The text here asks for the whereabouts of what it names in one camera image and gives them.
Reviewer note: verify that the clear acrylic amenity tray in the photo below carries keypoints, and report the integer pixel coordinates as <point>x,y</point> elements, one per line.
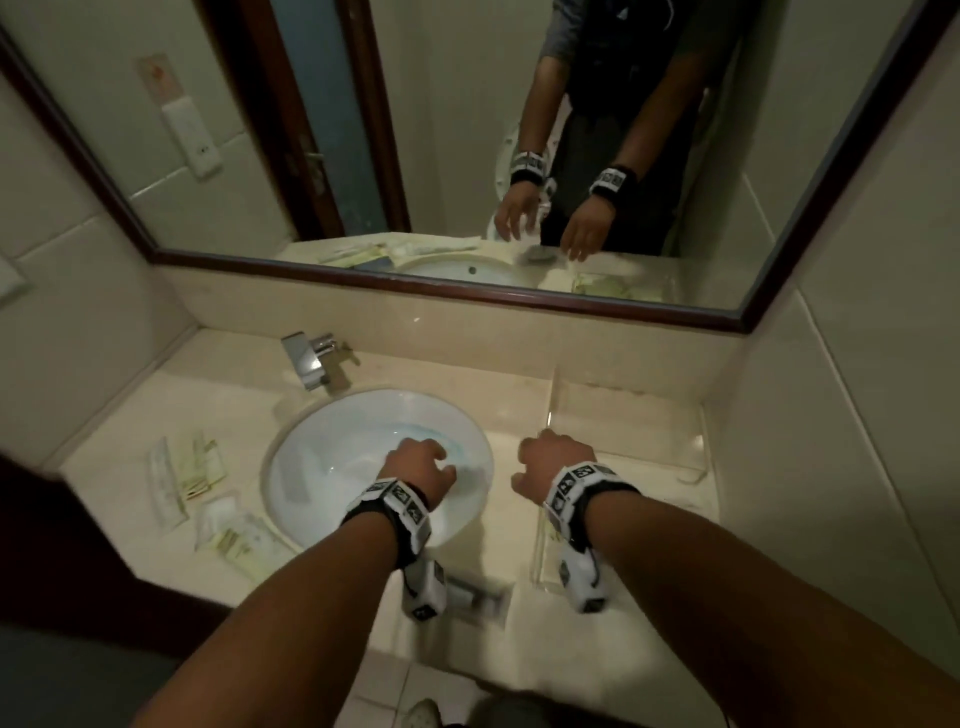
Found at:
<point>675,487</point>

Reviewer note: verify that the white wall socket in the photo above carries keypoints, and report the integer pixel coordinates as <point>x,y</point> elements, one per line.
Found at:
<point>9,281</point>

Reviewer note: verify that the person's left forearm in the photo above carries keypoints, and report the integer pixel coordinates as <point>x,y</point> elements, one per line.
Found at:
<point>285,615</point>

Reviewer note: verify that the dark trousers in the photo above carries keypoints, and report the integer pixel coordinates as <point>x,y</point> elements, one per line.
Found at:
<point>525,712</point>

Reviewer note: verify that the white sink basin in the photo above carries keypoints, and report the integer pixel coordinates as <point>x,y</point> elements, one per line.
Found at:
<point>337,465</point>

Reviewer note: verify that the long cream toothbrush packet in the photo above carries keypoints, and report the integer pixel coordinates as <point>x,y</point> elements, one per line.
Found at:
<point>236,547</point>

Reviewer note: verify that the chrome faucet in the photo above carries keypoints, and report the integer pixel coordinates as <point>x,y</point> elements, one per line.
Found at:
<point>307,360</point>

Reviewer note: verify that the person's right hand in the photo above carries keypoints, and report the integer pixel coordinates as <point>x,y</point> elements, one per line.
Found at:
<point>555,461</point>

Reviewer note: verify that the wooden framed mirror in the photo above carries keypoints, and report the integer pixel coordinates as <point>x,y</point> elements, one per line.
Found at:
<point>787,150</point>

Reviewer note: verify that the white perforated slipper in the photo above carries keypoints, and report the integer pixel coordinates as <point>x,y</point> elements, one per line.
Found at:
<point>424,712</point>

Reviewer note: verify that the small clear soap dish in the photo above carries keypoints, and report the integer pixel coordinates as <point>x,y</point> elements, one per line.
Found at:
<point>480,600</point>

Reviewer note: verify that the person's right forearm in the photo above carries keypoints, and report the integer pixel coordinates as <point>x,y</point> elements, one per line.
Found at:
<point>750,600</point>

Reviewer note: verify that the dark wooden door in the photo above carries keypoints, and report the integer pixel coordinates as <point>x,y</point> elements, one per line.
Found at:
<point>60,570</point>

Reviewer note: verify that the person's left hand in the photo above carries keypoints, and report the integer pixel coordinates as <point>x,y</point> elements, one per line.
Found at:
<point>416,469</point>

